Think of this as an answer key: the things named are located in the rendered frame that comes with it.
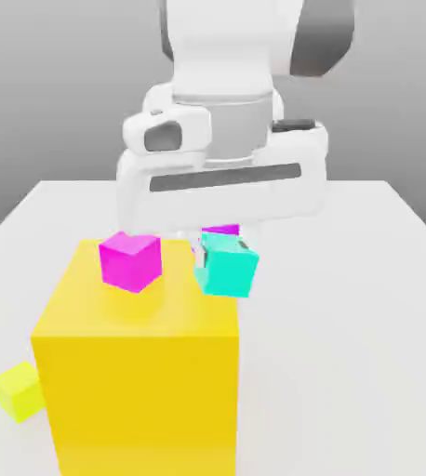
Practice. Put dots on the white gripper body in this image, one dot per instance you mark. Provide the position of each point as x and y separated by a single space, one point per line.
220 204

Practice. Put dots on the small cyan cube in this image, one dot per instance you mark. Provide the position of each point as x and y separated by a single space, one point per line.
228 271

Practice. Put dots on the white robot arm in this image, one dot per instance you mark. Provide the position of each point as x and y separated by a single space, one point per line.
220 48

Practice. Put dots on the small magenta cube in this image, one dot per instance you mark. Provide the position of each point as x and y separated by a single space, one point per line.
222 229
131 262

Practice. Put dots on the small yellow-green cube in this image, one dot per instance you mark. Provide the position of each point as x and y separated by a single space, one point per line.
17 394

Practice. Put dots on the large yellow box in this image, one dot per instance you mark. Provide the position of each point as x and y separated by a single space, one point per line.
138 390

